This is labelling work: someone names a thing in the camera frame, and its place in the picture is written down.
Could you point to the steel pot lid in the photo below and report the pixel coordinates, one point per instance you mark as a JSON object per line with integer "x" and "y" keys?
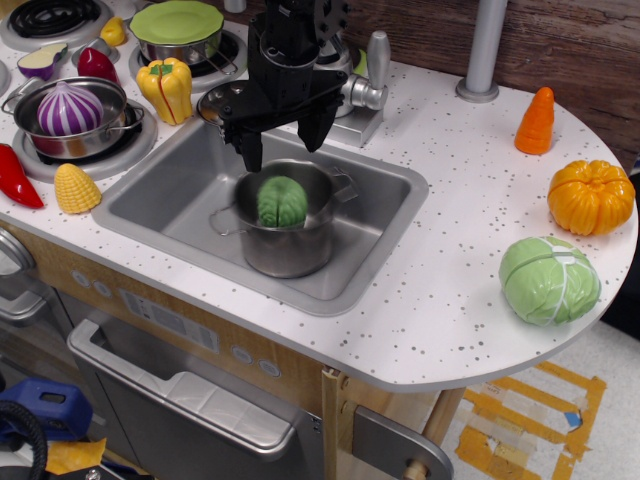
{"x": 211, "y": 104}

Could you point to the steel pot on burner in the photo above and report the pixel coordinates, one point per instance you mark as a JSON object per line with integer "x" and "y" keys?
{"x": 23, "y": 107}

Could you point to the red toy pepper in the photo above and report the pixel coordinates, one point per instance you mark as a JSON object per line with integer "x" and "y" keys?
{"x": 93, "y": 63}

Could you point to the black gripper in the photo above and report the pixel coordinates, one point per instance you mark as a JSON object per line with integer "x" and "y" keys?
{"x": 283, "y": 87}

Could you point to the yellow toy bell pepper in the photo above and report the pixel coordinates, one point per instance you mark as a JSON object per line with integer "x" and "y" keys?
{"x": 167, "y": 85}

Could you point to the green bumpy toy squash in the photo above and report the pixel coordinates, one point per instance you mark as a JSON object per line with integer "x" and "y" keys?
{"x": 281, "y": 203}

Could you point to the green toy cabbage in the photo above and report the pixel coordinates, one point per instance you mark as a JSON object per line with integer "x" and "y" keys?
{"x": 548, "y": 281}

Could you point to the steel pot in sink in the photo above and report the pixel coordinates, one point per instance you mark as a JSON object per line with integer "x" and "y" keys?
{"x": 286, "y": 252}

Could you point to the orange toy pumpkin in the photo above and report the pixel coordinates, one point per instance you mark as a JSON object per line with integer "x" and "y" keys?
{"x": 591, "y": 197}

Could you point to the blue clamp tool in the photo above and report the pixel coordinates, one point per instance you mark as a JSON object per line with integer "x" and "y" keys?
{"x": 62, "y": 410}

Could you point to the grey cabinet door panel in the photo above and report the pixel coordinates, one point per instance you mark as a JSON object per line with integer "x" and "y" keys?
{"x": 391, "y": 447}

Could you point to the green plate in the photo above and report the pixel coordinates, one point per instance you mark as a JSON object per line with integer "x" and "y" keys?
{"x": 176, "y": 22}

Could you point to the grey metal pole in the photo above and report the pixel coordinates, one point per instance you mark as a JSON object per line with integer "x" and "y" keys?
{"x": 478, "y": 86}

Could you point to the steel pan under plate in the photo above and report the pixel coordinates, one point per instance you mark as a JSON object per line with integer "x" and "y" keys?
{"x": 204, "y": 50}

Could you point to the grey toy oven door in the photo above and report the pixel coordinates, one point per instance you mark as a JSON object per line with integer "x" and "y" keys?
{"x": 186, "y": 419}

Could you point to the orange toy carrot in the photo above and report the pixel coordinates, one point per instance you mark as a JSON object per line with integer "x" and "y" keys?
{"x": 534, "y": 134}

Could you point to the red toy chili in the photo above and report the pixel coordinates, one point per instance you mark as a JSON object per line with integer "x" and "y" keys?
{"x": 14, "y": 182}

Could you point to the grey toy sink basin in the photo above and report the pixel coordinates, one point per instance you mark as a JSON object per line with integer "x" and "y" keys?
{"x": 179, "y": 199}

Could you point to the top left stove burner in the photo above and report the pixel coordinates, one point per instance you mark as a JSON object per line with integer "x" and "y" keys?
{"x": 37, "y": 24}

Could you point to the purple toy eggplant half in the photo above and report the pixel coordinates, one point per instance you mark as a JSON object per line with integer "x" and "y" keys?
{"x": 41, "y": 63}

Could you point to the silver toy faucet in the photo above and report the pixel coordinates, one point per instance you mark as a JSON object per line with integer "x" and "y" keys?
{"x": 364, "y": 96}

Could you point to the small yellow toy vegetable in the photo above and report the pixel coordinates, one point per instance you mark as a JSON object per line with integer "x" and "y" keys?
{"x": 113, "y": 32}

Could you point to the yellow toy corn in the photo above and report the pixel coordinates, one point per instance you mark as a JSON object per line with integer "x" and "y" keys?
{"x": 75, "y": 190}

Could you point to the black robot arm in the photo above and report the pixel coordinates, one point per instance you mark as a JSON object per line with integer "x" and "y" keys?
{"x": 283, "y": 86}

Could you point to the purple striped toy onion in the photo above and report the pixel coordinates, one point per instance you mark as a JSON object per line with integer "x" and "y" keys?
{"x": 69, "y": 110}

